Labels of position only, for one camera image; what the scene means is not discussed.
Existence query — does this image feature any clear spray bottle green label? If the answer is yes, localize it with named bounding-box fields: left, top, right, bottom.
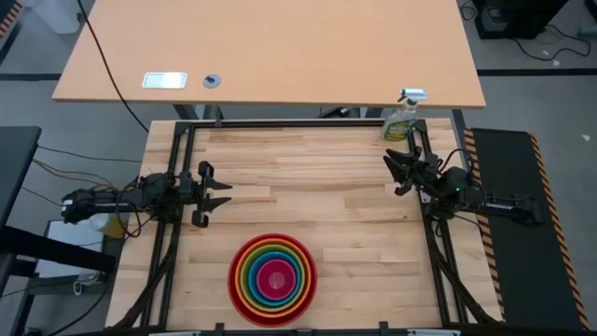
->
left=381, top=87, right=428, bottom=143

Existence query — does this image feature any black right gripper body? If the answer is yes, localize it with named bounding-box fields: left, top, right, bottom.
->
left=395, top=146, right=442, bottom=197

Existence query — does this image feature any white rectangular desk plate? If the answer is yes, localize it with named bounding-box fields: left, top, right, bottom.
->
left=141, top=71, right=189, bottom=91

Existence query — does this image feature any plastic jar with white lid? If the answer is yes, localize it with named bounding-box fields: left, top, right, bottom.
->
left=90, top=213, right=127, bottom=239

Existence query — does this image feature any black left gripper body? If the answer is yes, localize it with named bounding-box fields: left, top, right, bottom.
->
left=179, top=161, right=216, bottom=229

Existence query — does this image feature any black equipment box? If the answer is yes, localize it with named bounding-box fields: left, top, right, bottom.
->
left=471, top=0, right=571, bottom=41

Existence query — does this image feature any long black cable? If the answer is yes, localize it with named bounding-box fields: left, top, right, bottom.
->
left=76, top=0, right=150, bottom=133

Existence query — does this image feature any black mat with hazard stripes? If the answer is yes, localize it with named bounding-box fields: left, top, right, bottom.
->
left=462, top=127, right=591, bottom=331

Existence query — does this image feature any black aluminium table frame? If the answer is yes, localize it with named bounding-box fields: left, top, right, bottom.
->
left=111, top=119, right=505, bottom=336

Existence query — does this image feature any orange bowl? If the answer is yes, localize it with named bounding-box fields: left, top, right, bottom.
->
left=234, top=238, right=312, bottom=319

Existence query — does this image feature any tan wooden desk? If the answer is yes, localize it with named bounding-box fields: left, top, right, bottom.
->
left=50, top=0, right=487, bottom=121

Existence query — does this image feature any white bin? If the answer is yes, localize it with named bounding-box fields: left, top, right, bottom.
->
left=21, top=0, right=86, bottom=35

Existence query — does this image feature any small pink bowl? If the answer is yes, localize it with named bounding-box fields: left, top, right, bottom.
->
left=256, top=259, right=298, bottom=301

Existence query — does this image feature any blue bowl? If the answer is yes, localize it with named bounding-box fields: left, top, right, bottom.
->
left=247, top=250, right=300, bottom=307

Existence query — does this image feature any small hazard striped mat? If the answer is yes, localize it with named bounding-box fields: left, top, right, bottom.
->
left=0, top=0, right=25, bottom=39

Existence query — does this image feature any black side desk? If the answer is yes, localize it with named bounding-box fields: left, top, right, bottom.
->
left=0, top=125, right=43, bottom=230

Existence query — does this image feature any black metal stand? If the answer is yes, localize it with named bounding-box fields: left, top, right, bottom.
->
left=0, top=226, right=118, bottom=336

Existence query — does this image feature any large red bowl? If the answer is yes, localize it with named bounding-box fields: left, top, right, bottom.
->
left=227, top=232, right=319, bottom=328

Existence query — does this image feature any green bowl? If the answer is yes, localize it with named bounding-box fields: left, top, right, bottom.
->
left=240, top=244, right=307, bottom=313

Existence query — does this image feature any white flat board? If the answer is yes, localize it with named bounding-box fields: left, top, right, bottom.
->
left=35, top=218, right=118, bottom=280

